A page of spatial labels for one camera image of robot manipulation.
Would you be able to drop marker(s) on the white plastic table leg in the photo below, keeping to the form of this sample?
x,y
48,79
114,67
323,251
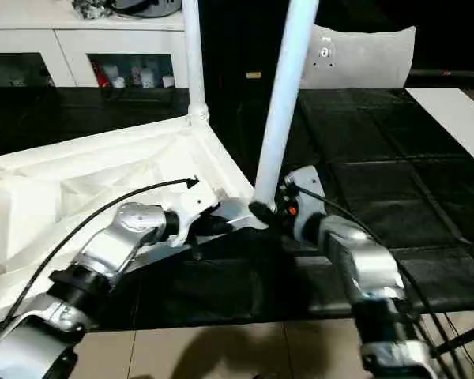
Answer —
x,y
194,59
284,87

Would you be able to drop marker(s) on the white plastic table top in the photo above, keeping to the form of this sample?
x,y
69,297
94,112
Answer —
x,y
55,197

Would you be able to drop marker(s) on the black table mat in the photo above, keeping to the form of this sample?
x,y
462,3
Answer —
x,y
395,174

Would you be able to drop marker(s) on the small yellow tag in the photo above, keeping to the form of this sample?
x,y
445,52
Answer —
x,y
253,76

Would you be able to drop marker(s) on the grey cushion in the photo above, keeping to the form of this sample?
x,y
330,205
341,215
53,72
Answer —
x,y
359,57

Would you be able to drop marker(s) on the white flat board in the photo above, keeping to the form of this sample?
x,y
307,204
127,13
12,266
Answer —
x,y
454,122

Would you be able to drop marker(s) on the white glass-door cabinet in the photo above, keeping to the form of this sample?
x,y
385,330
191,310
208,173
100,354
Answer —
x,y
63,47

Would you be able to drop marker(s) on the dark items on cabinet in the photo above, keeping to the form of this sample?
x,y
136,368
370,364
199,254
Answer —
x,y
126,6

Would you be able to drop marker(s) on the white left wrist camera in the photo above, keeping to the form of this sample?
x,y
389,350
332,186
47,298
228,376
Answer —
x,y
191,204

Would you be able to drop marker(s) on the black metal frame leg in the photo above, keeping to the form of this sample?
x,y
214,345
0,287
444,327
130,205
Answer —
x,y
462,339

